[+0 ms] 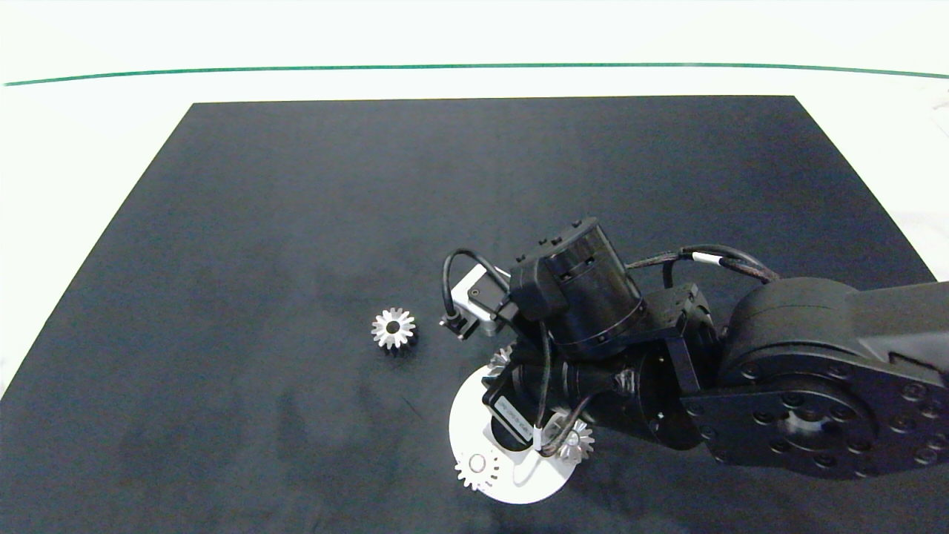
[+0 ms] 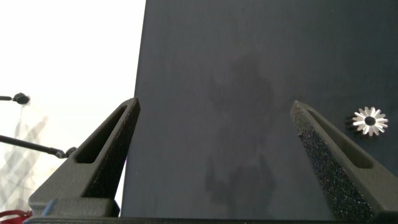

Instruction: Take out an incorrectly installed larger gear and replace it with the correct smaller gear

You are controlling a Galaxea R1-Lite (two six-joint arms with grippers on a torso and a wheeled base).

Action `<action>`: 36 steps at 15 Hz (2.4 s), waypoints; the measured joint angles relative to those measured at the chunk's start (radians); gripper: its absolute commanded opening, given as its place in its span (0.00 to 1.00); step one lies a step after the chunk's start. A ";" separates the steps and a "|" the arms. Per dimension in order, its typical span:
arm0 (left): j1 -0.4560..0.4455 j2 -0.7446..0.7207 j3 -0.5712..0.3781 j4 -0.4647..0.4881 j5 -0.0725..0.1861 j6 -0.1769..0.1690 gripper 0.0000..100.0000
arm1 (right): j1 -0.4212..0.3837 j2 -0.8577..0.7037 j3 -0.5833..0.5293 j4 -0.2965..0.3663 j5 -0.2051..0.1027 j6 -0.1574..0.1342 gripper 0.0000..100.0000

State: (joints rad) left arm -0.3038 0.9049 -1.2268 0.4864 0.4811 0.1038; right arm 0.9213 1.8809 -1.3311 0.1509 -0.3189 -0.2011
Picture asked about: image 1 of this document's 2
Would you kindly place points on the small steel gear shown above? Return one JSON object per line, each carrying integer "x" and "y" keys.
{"x": 500, "y": 363}

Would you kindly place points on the large steel gear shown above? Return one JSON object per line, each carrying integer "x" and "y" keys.
{"x": 382, "y": 331}

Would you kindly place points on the pale flat steel gear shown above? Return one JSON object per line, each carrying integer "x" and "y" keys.
{"x": 486, "y": 478}

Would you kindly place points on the round white plate with pins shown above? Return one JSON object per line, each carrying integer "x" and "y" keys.
{"x": 519, "y": 486}

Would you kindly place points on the dark rectangular mat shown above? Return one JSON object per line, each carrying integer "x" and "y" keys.
{"x": 259, "y": 259}

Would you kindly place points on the boxy silver wrist camera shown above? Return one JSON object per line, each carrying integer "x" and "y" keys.
{"x": 478, "y": 298}

